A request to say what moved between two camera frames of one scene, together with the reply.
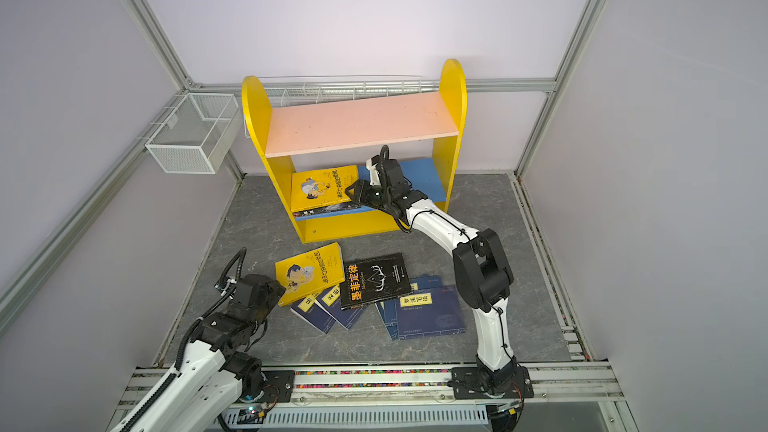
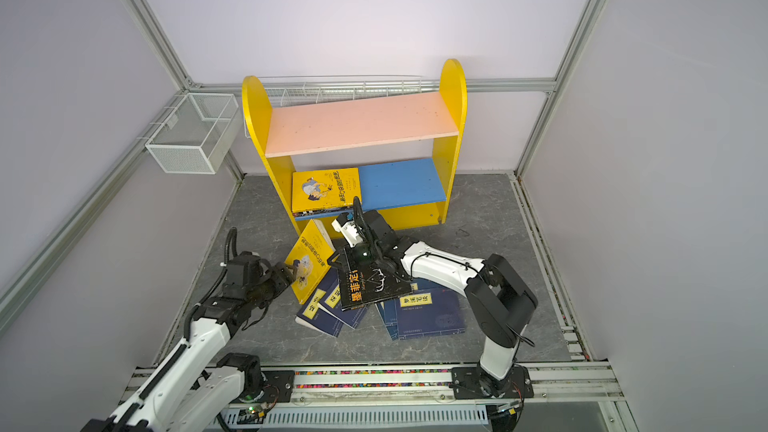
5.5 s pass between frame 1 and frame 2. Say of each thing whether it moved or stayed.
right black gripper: moved
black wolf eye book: stayed
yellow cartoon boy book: moved
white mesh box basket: stayed
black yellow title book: stayed
